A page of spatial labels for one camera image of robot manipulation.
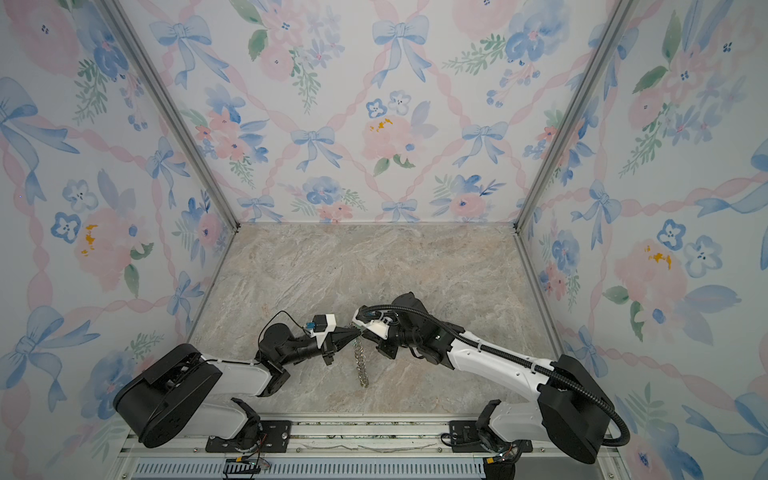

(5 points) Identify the aluminium corner post right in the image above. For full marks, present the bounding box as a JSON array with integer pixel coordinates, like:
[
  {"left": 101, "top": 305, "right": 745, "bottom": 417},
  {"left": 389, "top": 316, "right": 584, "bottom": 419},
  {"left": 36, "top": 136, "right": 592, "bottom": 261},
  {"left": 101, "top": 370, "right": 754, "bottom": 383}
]
[{"left": 514, "top": 0, "right": 635, "bottom": 236}]

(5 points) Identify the aluminium corner post left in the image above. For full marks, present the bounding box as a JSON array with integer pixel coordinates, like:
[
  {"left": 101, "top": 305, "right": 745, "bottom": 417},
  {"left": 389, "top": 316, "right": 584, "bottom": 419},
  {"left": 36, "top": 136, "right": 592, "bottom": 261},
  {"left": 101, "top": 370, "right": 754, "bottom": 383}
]
[{"left": 95, "top": 1, "right": 240, "bottom": 231}]

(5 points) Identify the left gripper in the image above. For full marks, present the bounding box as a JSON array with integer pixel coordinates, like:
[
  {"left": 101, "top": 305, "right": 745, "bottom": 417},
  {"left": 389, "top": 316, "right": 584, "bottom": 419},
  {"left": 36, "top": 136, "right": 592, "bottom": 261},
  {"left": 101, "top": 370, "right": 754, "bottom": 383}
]
[{"left": 279, "top": 328, "right": 360, "bottom": 370}]

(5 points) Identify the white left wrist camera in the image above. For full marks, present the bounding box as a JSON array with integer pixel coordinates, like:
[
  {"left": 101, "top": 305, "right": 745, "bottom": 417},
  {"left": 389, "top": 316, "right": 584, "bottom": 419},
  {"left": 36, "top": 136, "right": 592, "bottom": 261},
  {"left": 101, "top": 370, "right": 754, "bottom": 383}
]
[{"left": 305, "top": 314, "right": 337, "bottom": 349}]

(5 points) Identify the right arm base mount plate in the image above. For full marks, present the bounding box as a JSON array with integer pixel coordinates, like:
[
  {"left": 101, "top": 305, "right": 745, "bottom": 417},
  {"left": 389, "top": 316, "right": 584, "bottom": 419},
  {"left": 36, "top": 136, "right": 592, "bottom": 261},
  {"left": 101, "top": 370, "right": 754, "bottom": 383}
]
[{"left": 440, "top": 399, "right": 533, "bottom": 455}]

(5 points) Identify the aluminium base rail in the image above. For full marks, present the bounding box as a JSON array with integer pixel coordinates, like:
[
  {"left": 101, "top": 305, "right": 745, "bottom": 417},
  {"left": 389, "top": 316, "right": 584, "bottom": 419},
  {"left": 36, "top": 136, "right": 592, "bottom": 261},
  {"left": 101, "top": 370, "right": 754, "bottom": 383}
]
[{"left": 108, "top": 414, "right": 629, "bottom": 479}]

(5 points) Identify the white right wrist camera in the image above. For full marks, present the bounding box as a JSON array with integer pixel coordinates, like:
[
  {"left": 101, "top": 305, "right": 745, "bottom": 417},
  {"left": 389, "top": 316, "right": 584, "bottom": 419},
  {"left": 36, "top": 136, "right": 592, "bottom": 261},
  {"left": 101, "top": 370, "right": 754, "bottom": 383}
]
[{"left": 352, "top": 305, "right": 391, "bottom": 333}]

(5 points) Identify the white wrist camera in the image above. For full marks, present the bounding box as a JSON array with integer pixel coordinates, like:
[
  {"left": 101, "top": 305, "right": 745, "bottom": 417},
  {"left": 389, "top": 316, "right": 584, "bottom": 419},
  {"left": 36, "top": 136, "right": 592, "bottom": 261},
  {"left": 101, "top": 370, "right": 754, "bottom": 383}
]
[
  {"left": 352, "top": 305, "right": 391, "bottom": 333},
  {"left": 305, "top": 314, "right": 337, "bottom": 349}
]

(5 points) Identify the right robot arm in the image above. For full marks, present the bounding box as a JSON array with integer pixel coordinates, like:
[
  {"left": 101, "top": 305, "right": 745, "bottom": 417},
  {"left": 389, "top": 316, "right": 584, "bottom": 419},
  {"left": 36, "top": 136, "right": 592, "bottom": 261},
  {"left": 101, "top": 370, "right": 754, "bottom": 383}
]
[{"left": 353, "top": 293, "right": 631, "bottom": 464}]

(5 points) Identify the aluminium corner post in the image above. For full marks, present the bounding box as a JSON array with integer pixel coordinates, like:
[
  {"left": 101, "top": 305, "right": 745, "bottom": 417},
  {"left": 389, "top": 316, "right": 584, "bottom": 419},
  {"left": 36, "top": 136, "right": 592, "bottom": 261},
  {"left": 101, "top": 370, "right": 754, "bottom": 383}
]
[
  {"left": 514, "top": 0, "right": 635, "bottom": 236},
  {"left": 95, "top": 1, "right": 240, "bottom": 231}
]

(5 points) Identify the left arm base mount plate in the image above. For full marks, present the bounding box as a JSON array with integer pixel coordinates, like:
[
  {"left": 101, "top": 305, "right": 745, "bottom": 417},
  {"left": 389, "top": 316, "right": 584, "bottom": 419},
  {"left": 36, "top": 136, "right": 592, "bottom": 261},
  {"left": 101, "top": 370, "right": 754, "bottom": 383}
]
[{"left": 205, "top": 397, "right": 292, "bottom": 454}]

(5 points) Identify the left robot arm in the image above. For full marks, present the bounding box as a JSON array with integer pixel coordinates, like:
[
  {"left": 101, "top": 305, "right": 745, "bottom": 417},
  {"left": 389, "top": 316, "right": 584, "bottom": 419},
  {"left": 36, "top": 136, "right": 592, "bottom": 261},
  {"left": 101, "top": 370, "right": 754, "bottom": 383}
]
[{"left": 112, "top": 314, "right": 361, "bottom": 453}]

